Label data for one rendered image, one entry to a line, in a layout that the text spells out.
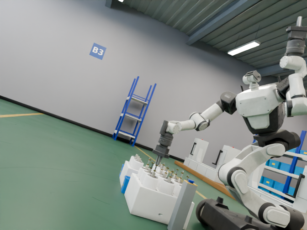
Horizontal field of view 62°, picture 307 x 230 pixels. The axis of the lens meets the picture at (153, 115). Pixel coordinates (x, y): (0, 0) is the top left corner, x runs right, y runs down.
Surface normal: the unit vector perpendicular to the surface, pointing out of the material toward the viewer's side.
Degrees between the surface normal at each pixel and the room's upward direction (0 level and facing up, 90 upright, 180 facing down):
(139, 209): 90
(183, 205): 90
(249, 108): 120
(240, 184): 90
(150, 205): 90
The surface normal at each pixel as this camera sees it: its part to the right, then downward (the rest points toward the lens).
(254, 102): -0.63, 0.25
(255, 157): -0.07, 0.31
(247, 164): 0.25, 0.02
